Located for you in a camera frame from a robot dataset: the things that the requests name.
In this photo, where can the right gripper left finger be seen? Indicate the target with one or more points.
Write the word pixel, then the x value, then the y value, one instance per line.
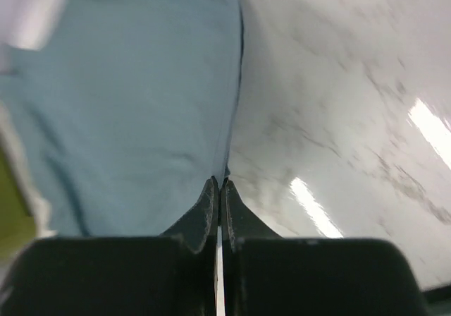
pixel 173 273

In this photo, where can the blue-grey t-shirt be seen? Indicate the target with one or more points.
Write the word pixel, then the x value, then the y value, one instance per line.
pixel 114 113

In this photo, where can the olive green plastic bin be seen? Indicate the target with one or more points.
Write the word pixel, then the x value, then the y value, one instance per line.
pixel 17 224

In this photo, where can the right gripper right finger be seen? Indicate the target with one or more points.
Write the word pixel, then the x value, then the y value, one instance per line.
pixel 266 274

